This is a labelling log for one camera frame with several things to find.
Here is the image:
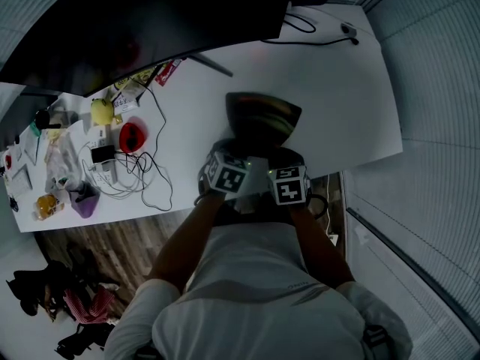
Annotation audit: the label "person's white shirt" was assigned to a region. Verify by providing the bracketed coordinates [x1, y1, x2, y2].
[103, 220, 414, 360]

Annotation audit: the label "black strap buckle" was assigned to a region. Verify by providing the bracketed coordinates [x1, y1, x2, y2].
[361, 324, 391, 356]

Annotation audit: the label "orange snack packet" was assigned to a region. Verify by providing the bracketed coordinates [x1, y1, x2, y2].
[35, 193, 65, 221]

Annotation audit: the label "red round case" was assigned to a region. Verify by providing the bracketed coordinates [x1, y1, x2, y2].
[118, 115, 150, 155]

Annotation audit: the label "yellow plush ball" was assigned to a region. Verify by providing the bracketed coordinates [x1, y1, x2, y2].
[90, 97, 116, 126]

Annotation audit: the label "yellow and white snack packets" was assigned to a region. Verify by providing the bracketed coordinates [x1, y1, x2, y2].
[111, 65, 155, 115]

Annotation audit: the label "red checkered cloth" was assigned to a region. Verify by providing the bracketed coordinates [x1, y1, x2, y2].
[62, 284, 116, 325]

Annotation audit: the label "black bottle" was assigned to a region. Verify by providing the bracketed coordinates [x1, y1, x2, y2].
[34, 109, 62, 131]

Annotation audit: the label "clear plastic bag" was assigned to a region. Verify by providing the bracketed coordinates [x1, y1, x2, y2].
[43, 124, 83, 191]

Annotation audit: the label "purple cloth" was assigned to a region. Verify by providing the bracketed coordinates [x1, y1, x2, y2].
[68, 179, 102, 220]

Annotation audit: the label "black curved monitor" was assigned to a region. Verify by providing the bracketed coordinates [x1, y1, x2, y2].
[0, 0, 293, 98]

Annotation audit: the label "black adapter cable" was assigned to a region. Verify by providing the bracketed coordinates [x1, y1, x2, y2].
[260, 10, 360, 47]

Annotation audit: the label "thin white cable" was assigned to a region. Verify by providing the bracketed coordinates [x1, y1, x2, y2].
[79, 143, 152, 200]

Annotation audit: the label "person's right forearm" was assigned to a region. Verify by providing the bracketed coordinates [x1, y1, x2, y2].
[286, 202, 356, 289]

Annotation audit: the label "person's left forearm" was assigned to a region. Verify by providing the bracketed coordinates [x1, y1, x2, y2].
[148, 191, 227, 296]

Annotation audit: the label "white power strip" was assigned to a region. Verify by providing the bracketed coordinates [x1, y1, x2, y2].
[87, 124, 119, 186]

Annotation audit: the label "white keyboard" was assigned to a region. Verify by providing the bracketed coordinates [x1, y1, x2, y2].
[10, 162, 34, 197]

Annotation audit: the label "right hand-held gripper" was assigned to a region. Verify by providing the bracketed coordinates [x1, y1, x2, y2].
[267, 147, 311, 206]

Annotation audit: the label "white floor cable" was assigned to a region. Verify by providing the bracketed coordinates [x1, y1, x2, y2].
[324, 173, 333, 236]

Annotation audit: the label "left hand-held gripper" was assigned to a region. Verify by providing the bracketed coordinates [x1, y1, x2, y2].
[197, 138, 271, 203]

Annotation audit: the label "red snack packet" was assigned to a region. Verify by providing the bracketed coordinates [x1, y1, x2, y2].
[154, 58, 184, 87]

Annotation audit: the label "black chair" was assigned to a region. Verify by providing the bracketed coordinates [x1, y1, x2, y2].
[5, 241, 116, 356]

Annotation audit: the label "black charger block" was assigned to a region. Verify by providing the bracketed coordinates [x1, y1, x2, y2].
[90, 145, 117, 164]

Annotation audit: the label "thin black cable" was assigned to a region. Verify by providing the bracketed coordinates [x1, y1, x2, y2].
[126, 83, 174, 213]

